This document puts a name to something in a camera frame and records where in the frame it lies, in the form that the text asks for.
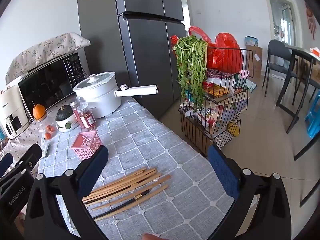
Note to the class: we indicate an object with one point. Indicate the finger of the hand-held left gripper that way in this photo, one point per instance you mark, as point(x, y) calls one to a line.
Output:
point(26, 157)
point(5, 162)

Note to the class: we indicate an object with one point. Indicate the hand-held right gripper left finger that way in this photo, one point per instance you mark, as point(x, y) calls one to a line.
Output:
point(93, 170)

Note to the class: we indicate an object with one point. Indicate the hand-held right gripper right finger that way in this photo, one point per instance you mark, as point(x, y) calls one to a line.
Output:
point(222, 170)

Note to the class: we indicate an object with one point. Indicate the pink cutout utensil holder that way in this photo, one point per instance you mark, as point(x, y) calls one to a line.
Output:
point(86, 145)

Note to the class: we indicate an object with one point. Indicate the pile of wooden chopsticks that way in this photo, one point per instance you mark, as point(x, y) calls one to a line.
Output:
point(125, 186)

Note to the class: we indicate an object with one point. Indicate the person's right hand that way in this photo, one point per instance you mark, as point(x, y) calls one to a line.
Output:
point(150, 237)

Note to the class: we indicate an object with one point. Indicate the white remote control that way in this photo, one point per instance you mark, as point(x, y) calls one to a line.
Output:
point(45, 149)

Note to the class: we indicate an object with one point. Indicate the clear jar with small oranges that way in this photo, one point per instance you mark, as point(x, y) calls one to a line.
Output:
point(47, 128)

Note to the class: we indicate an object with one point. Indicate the yellow snack packet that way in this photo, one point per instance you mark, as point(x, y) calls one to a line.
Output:
point(233, 130)

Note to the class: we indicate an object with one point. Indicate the black chopstick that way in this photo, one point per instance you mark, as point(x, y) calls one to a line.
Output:
point(120, 206)

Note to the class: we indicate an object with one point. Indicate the white air fryer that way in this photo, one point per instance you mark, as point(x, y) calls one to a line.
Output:
point(12, 112)

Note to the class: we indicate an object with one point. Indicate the small orange pumpkin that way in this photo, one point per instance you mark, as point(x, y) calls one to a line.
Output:
point(39, 112)

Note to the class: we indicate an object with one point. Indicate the red spice jar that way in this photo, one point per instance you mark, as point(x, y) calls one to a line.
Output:
point(74, 110)
point(86, 117)

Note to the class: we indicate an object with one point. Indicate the dark green squash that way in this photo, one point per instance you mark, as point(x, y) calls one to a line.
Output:
point(63, 115)

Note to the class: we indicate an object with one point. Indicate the grey checked tablecloth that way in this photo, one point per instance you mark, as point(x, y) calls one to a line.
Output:
point(162, 155)

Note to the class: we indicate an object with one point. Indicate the white electric pot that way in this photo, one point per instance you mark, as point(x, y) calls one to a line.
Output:
point(100, 95)

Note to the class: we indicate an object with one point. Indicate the black microwave oven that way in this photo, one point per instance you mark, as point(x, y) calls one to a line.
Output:
point(50, 85)

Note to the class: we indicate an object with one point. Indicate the black chair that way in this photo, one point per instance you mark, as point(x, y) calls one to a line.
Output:
point(306, 195)
point(277, 55)

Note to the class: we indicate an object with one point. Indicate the blue plastic stool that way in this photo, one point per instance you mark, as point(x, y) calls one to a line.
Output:
point(313, 120)

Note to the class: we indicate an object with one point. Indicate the floral cover cloth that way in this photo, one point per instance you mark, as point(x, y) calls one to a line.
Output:
point(45, 52)

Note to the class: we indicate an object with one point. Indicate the bunch of green herbs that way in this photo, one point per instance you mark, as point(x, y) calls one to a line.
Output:
point(191, 67)

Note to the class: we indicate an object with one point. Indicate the brown cardboard box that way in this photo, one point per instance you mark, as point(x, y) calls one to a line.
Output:
point(255, 60)

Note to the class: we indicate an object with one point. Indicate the large red plastic bag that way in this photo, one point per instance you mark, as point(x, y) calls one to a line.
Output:
point(225, 52)

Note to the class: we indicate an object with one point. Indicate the dark grey refrigerator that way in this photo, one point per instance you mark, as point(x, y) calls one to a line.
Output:
point(145, 55)

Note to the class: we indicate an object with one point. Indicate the blue printed box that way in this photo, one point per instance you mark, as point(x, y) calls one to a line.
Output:
point(251, 41)

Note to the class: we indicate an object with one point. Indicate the black dining table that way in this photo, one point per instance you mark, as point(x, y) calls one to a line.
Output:
point(305, 55)

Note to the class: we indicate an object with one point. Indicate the glass panel door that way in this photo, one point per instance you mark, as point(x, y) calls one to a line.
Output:
point(282, 17)

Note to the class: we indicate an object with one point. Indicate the red hanging wall ornament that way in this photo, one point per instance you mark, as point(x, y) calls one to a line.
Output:
point(311, 17)

